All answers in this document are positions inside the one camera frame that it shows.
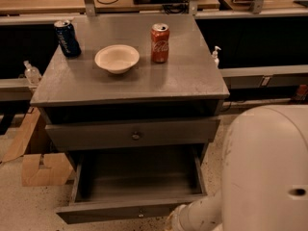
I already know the grey drawer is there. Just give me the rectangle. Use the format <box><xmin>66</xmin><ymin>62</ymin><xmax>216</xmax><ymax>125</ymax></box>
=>
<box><xmin>45</xmin><ymin>117</ymin><xmax>219</xmax><ymax>151</ymax></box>
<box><xmin>57</xmin><ymin>144</ymin><xmax>206</xmax><ymax>224</ymax></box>

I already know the blue soda can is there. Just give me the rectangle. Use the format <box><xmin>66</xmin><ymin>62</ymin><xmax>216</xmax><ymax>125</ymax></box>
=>
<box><xmin>54</xmin><ymin>20</ymin><xmax>81</xmax><ymax>58</ymax></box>

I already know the grey top drawer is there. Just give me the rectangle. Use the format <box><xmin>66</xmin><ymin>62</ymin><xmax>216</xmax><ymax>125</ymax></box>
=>
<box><xmin>45</xmin><ymin>117</ymin><xmax>219</xmax><ymax>151</ymax></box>

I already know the flat cardboard piece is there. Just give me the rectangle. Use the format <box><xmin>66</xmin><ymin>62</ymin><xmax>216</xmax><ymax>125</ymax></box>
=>
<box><xmin>21</xmin><ymin>153</ymin><xmax>74</xmax><ymax>187</ymax></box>

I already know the white pump bottle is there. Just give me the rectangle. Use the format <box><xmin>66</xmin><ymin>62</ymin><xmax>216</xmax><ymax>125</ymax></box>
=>
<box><xmin>212</xmin><ymin>46</ymin><xmax>221</xmax><ymax>67</ymax></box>

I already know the clear bottle at left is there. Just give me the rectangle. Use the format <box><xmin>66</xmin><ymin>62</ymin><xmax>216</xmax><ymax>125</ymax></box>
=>
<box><xmin>23</xmin><ymin>61</ymin><xmax>41</xmax><ymax>85</ymax></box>

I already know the leaning cardboard sheet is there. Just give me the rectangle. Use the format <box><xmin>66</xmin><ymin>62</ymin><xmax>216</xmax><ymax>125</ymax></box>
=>
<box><xmin>2</xmin><ymin>108</ymin><xmax>40</xmax><ymax>163</ymax></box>

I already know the grey drawer cabinet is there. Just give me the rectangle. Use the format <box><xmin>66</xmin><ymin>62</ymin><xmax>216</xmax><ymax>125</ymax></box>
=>
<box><xmin>30</xmin><ymin>13</ymin><xmax>230</xmax><ymax>166</ymax></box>

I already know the red cola can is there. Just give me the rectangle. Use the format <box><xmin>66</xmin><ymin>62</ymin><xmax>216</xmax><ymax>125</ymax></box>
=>
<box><xmin>151</xmin><ymin>23</ymin><xmax>169</xmax><ymax>63</ymax></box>

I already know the white bowl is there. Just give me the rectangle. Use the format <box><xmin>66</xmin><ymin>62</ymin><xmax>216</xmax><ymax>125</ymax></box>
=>
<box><xmin>94</xmin><ymin>44</ymin><xmax>140</xmax><ymax>74</ymax></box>

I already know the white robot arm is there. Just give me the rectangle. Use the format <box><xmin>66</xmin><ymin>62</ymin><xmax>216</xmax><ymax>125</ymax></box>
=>
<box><xmin>166</xmin><ymin>105</ymin><xmax>308</xmax><ymax>231</ymax></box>

